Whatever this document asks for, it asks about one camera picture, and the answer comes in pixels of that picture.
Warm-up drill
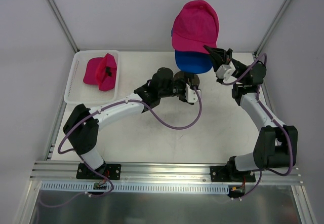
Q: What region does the blue cap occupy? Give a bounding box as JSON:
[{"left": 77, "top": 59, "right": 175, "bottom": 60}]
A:
[{"left": 170, "top": 28, "right": 213, "bottom": 74}]

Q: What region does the pink cap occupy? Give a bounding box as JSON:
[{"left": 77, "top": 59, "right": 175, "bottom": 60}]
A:
[
  {"left": 172, "top": 0, "right": 219, "bottom": 54},
  {"left": 83, "top": 53, "right": 117, "bottom": 92}
]

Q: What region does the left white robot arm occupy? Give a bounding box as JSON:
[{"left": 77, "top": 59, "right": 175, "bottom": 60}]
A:
[{"left": 63, "top": 67, "right": 201, "bottom": 178}]

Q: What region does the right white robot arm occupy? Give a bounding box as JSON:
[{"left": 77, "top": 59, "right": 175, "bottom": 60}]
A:
[{"left": 204, "top": 45, "right": 298, "bottom": 181}]

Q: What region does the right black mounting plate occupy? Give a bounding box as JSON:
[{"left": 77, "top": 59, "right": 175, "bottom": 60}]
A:
[{"left": 210, "top": 166, "right": 256, "bottom": 183}]

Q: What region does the black mounting plate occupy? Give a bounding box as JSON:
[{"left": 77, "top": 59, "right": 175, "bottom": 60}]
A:
[
  {"left": 76, "top": 163, "right": 121, "bottom": 180},
  {"left": 210, "top": 166, "right": 256, "bottom": 183}
]

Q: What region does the white plastic basket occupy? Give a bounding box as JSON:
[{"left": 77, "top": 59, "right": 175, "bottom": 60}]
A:
[{"left": 64, "top": 50, "right": 121, "bottom": 105}]

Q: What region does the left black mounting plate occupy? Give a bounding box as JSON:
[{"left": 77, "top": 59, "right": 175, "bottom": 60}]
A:
[{"left": 76, "top": 163, "right": 121, "bottom": 180}]

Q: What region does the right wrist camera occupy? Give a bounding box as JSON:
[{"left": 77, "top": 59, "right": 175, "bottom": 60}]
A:
[{"left": 216, "top": 64, "right": 235, "bottom": 83}]

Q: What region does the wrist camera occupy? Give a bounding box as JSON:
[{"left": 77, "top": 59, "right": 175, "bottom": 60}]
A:
[
  {"left": 216, "top": 64, "right": 235, "bottom": 83},
  {"left": 185, "top": 84, "right": 201, "bottom": 104}
]

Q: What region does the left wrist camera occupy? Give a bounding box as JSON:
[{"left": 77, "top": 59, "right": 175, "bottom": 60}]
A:
[{"left": 185, "top": 84, "right": 201, "bottom": 104}]

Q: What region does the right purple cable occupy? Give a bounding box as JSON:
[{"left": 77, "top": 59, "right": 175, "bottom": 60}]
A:
[{"left": 222, "top": 53, "right": 297, "bottom": 207}]

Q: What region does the purple cable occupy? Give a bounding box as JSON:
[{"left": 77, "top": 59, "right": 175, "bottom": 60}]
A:
[
  {"left": 222, "top": 53, "right": 297, "bottom": 207},
  {"left": 58, "top": 87, "right": 203, "bottom": 198}
]

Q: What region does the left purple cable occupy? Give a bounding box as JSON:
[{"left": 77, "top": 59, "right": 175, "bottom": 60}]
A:
[{"left": 58, "top": 87, "right": 203, "bottom": 198}]

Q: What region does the white slotted cable duct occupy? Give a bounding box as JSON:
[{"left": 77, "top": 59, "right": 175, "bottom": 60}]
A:
[{"left": 40, "top": 181, "right": 230, "bottom": 195}]

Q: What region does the aluminium rail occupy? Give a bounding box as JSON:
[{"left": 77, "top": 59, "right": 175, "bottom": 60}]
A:
[{"left": 29, "top": 161, "right": 304, "bottom": 185}]

